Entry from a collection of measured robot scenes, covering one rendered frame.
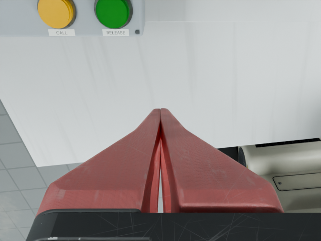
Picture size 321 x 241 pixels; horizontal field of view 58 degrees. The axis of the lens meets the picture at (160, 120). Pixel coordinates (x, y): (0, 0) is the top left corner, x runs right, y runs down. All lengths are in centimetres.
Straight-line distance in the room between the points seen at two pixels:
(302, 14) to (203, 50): 16
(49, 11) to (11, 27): 6
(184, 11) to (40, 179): 176
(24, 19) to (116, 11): 12
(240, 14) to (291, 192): 43
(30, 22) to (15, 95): 22
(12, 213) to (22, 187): 31
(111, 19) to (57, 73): 21
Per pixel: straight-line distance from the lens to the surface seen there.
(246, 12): 50
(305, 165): 81
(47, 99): 59
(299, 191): 75
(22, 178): 214
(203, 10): 49
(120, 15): 37
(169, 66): 52
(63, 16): 39
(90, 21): 40
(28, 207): 236
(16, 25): 43
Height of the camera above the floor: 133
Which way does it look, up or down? 55 degrees down
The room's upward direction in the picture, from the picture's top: 179 degrees counter-clockwise
